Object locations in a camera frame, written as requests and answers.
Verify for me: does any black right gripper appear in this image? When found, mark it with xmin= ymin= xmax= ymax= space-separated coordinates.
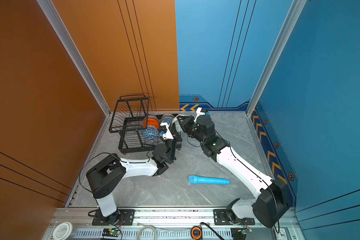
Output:
xmin=177 ymin=115 xmax=207 ymax=146

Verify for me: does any white lattice patterned bowl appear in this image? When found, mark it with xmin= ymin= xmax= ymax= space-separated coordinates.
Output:
xmin=161 ymin=114 xmax=175 ymax=119

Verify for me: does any blue geometric patterned bowl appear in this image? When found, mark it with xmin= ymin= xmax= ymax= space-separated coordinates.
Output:
xmin=142 ymin=125 xmax=159 ymax=140

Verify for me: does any orange plastic bowl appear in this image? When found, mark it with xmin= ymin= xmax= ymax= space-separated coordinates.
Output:
xmin=143 ymin=117 xmax=160 ymax=129

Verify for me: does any green patterned white bowl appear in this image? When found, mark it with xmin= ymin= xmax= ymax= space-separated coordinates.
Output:
xmin=172 ymin=114 xmax=189 ymax=124

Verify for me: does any blue floral white bowl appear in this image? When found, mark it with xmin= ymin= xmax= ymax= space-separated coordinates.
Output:
xmin=160 ymin=116 xmax=174 ymax=128

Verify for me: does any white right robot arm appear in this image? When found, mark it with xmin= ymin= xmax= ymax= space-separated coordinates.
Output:
xmin=178 ymin=115 xmax=292 ymax=229

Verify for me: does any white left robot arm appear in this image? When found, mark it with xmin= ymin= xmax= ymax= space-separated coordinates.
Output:
xmin=86 ymin=122 xmax=182 ymax=218

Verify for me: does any black metal dish rack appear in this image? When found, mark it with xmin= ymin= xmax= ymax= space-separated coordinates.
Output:
xmin=108 ymin=94 xmax=183 ymax=154

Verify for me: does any light blue plastic cylinder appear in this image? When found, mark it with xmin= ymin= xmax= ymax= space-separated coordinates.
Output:
xmin=188 ymin=175 xmax=230 ymax=185

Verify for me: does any orange black tape measure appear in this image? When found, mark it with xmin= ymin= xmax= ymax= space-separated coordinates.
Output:
xmin=191 ymin=226 xmax=203 ymax=240

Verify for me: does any green circuit board left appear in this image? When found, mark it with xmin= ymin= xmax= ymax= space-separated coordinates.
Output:
xmin=102 ymin=228 xmax=122 ymax=239

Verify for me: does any green circuit board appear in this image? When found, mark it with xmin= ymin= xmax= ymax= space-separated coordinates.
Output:
xmin=102 ymin=228 xmax=122 ymax=239
xmin=238 ymin=226 xmax=253 ymax=235

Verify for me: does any green circuit board right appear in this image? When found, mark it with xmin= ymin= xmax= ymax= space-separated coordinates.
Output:
xmin=238 ymin=226 xmax=253 ymax=235

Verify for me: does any white round lid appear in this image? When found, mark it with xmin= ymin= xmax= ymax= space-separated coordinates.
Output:
xmin=52 ymin=222 xmax=75 ymax=240

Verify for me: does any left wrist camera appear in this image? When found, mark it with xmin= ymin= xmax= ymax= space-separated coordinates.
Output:
xmin=159 ymin=123 xmax=174 ymax=141

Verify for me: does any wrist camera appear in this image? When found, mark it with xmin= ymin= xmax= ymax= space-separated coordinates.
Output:
xmin=159 ymin=123 xmax=174 ymax=141
xmin=196 ymin=108 xmax=210 ymax=119

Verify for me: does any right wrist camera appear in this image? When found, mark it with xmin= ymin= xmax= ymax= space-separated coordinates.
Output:
xmin=196 ymin=108 xmax=210 ymax=119

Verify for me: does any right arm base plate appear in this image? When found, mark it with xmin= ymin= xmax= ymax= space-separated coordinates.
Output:
xmin=213 ymin=209 xmax=256 ymax=226

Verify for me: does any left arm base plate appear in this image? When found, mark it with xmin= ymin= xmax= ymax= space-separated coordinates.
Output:
xmin=88 ymin=209 xmax=135 ymax=227

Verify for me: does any white coiled cable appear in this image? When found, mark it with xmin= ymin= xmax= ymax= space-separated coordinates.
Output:
xmin=136 ymin=225 xmax=158 ymax=240

